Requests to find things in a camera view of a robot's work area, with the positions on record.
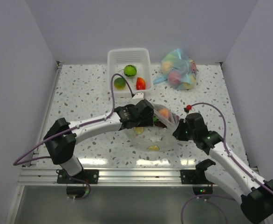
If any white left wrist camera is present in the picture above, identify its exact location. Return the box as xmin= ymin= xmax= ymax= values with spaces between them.
xmin=132 ymin=92 xmax=145 ymax=100

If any white plastic basket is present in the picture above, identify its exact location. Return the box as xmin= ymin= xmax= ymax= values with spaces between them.
xmin=107 ymin=48 xmax=153 ymax=97

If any orange peach toy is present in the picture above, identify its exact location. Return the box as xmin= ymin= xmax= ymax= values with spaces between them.
xmin=158 ymin=108 xmax=170 ymax=119

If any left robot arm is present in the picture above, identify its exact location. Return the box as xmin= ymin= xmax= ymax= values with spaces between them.
xmin=44 ymin=99 xmax=154 ymax=183

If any clear plastic fruit bag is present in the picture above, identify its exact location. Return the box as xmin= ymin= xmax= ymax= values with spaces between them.
xmin=124 ymin=104 xmax=180 ymax=152

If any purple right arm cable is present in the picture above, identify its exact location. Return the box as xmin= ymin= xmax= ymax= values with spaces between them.
xmin=181 ymin=102 xmax=273 ymax=224

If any green striped watermelon toy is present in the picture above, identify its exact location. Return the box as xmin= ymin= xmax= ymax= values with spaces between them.
xmin=123 ymin=64 xmax=137 ymax=77

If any lemon slice toy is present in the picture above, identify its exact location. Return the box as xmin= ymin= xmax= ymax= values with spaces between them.
xmin=147 ymin=145 xmax=159 ymax=151

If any red apple slice toy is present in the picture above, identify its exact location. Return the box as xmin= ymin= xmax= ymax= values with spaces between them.
xmin=136 ymin=77 xmax=146 ymax=90

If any yellow green mango toy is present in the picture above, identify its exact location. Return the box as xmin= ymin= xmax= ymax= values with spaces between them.
xmin=114 ymin=77 xmax=126 ymax=90

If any blue plastic fruit bag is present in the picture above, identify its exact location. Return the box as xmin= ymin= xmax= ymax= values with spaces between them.
xmin=153 ymin=48 xmax=197 ymax=91

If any lime slice toy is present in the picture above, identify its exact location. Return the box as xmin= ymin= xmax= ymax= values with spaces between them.
xmin=134 ymin=127 xmax=144 ymax=135

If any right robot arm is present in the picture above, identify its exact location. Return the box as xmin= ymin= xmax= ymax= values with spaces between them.
xmin=173 ymin=113 xmax=273 ymax=224

